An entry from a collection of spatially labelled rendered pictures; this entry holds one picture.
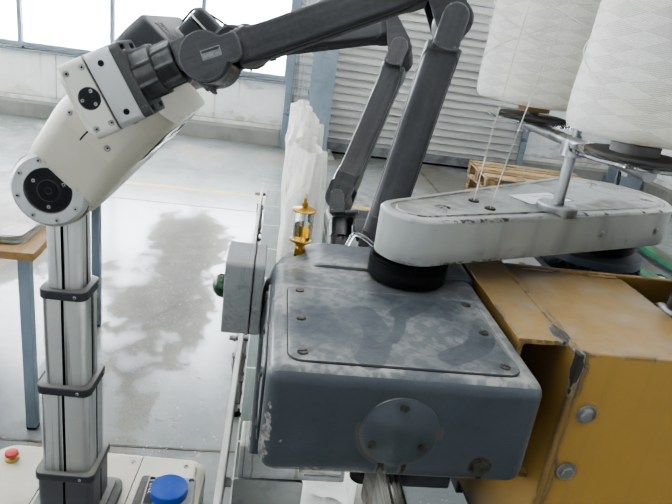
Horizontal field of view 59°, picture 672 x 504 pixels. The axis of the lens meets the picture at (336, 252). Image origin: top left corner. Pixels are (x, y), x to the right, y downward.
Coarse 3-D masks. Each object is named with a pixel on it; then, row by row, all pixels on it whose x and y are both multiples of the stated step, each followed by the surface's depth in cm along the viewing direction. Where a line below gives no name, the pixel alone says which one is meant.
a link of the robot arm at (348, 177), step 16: (400, 48) 139; (384, 64) 142; (400, 64) 139; (384, 80) 142; (400, 80) 142; (384, 96) 142; (368, 112) 142; (384, 112) 141; (368, 128) 141; (352, 144) 141; (368, 144) 141; (352, 160) 141; (368, 160) 143; (336, 176) 140; (352, 176) 140; (352, 192) 140
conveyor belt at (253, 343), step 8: (256, 336) 245; (256, 344) 239; (248, 352) 232; (256, 352) 233; (248, 360) 227; (248, 368) 222; (248, 376) 217; (248, 384) 212; (248, 392) 207; (248, 400) 203; (248, 408) 199; (248, 416) 195; (240, 424) 191; (240, 432) 187; (240, 440) 183
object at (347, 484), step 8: (304, 480) 113; (344, 480) 106; (304, 488) 108; (312, 488) 108; (320, 488) 107; (328, 488) 107; (336, 488) 106; (344, 488) 105; (352, 488) 98; (360, 488) 108; (304, 496) 108; (312, 496) 107; (320, 496) 106; (328, 496) 105; (336, 496) 105; (344, 496) 104; (352, 496) 97; (360, 496) 105
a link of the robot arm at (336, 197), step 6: (330, 192) 139; (336, 192) 139; (342, 192) 139; (330, 198) 139; (336, 198) 139; (342, 198) 139; (330, 204) 139; (336, 204) 139; (342, 204) 138; (330, 210) 139; (336, 210) 138; (342, 210) 138; (348, 210) 139; (354, 210) 139; (360, 210) 140; (366, 210) 139; (360, 216) 139; (366, 216) 139; (360, 222) 138; (360, 228) 138
